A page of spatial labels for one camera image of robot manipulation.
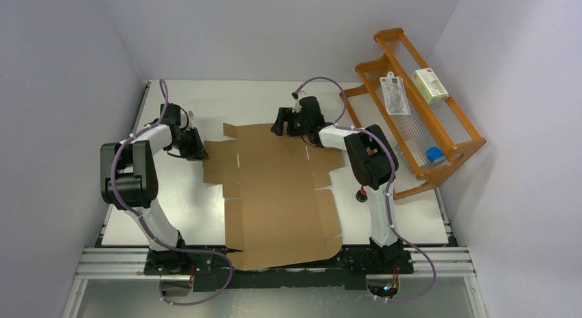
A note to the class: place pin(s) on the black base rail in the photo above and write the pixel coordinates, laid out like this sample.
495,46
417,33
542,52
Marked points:
349,268

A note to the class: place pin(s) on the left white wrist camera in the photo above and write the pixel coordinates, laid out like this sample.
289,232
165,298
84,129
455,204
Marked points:
190,116

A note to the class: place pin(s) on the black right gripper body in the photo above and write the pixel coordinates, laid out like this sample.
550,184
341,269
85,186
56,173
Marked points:
305,126

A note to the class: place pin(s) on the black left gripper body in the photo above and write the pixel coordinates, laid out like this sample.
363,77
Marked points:
178,143

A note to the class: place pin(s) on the orange wooden shelf rack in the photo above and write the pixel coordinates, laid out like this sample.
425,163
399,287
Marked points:
442,124

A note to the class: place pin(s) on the clear packaged item with card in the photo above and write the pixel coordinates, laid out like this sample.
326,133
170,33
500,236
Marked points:
394,94

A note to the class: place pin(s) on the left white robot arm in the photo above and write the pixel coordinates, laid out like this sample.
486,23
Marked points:
128,180

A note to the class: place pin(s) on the blue tape roll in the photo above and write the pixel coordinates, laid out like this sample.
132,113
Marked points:
435,156

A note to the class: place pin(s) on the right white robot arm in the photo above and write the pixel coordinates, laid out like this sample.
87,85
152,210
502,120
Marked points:
372,160

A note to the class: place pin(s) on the white green small box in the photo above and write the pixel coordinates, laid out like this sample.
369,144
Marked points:
429,86

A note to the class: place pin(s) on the red black push button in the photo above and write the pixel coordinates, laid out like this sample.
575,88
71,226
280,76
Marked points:
361,195

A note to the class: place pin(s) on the brown cardboard box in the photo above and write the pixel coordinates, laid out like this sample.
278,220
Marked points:
279,208

